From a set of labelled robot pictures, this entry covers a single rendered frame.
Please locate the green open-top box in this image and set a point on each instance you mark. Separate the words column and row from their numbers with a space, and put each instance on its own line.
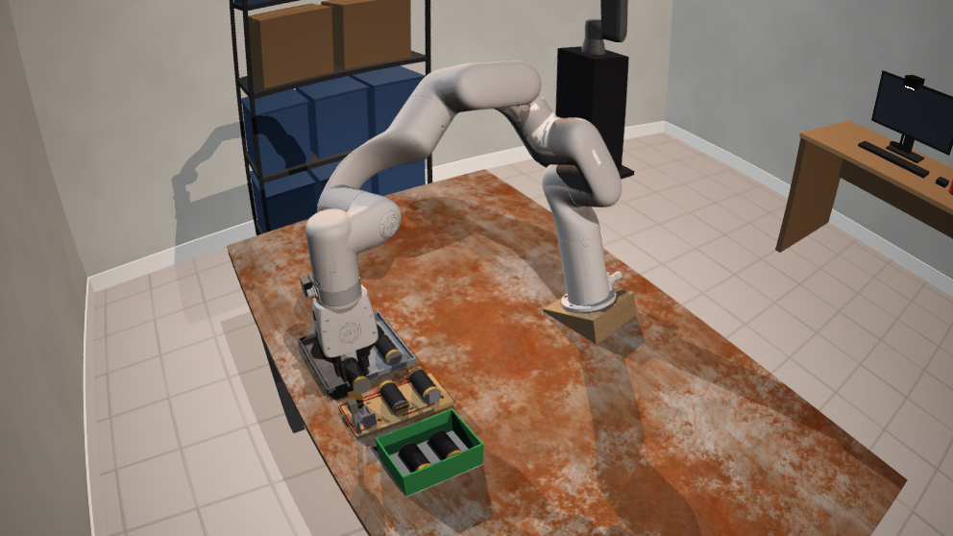
column 414, row 482

